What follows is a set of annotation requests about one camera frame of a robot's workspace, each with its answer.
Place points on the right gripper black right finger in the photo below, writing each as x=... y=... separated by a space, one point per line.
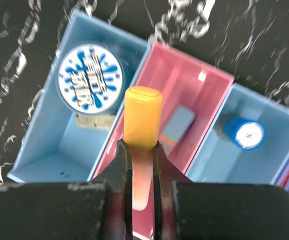
x=164 y=174

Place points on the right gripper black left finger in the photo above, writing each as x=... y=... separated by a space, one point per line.
x=117 y=221

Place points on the grey marker with blue cap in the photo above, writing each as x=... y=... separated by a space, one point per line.
x=175 y=128

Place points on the sky blue bin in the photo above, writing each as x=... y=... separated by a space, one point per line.
x=221 y=161

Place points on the orange pink highlighter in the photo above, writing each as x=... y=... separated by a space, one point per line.
x=142 y=116

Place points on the small white eraser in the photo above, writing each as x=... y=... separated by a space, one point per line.
x=96 y=122

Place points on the blue ink bottle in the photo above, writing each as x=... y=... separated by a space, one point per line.
x=91 y=79

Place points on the red pen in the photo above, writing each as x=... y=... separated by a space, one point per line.
x=285 y=179

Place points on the black marble pattern mat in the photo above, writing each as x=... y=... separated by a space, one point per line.
x=246 y=38

